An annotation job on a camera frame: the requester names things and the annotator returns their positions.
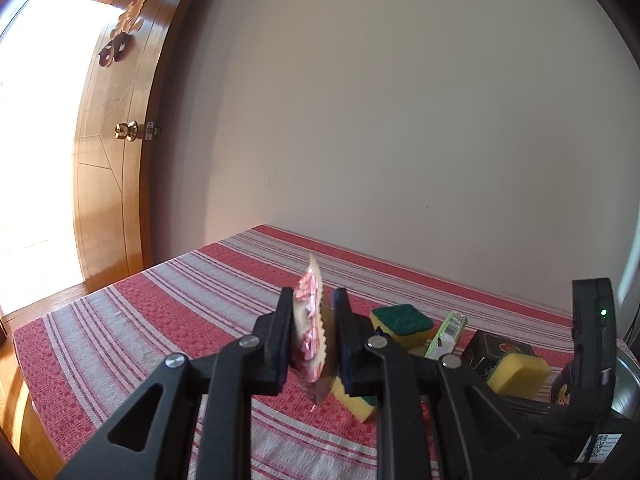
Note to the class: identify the green tissue pack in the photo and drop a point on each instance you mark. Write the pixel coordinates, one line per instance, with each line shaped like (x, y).
(447, 336)

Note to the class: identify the cream pink snack packet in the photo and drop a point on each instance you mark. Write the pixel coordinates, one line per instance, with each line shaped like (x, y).
(313, 343)

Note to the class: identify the plain yellow sponge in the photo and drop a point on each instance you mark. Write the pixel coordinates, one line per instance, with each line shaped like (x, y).
(520, 375)

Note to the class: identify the brass door knob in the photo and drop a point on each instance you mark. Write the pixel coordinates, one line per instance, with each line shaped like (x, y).
(133, 131)

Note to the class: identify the black gold gift box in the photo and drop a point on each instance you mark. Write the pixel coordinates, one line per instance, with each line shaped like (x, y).
(484, 351)

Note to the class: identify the door hanging ornament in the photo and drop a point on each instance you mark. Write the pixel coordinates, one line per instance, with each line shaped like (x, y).
(129, 21)

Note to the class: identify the wooden door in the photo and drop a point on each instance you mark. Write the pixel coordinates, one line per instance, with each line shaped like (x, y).
(112, 223)

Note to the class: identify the red white striped tablecloth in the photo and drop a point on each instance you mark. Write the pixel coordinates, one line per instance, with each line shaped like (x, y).
(81, 361)

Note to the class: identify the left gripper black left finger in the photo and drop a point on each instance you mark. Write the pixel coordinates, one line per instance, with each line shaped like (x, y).
(191, 418)

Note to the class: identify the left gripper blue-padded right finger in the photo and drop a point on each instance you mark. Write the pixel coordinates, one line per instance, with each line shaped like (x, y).
(434, 419)

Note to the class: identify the green yellow sponge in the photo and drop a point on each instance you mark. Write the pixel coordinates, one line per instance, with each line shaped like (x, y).
(361, 408)
(404, 323)

